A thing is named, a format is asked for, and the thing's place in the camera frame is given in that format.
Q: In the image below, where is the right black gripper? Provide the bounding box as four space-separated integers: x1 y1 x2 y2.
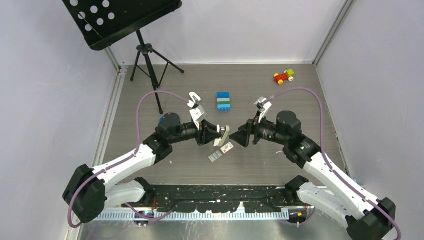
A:
229 110 289 148

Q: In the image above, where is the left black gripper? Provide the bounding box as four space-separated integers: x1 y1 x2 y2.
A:
169 119 221 146

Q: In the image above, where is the beige white stapler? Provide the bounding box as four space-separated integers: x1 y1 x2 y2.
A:
213 125 230 147

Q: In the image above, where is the white staple box sleeve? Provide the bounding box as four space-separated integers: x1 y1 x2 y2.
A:
220 142 234 154

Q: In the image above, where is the staple tray with staples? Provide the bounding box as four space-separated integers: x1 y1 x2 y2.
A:
208 150 223 163

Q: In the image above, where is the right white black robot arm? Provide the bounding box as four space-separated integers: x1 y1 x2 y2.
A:
229 111 396 240

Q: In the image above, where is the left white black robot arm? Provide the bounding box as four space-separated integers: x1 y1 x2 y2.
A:
62 113 230 228

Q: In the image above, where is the blue green brick stack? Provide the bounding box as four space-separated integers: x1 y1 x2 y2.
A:
216 92 231 112

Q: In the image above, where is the white staple remover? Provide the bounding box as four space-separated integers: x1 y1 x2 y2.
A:
187 91 201 109

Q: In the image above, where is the red green toy car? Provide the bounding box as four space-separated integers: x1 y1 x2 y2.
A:
273 69 295 85

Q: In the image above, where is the black music stand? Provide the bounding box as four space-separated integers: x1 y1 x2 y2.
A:
61 0 185 116

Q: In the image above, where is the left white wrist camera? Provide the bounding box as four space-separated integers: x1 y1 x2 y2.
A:
187 100 207 130

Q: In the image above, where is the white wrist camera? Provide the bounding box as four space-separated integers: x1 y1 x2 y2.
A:
254 97 272 123
187 100 207 130

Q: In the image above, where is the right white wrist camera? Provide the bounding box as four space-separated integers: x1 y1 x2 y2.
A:
254 97 272 123

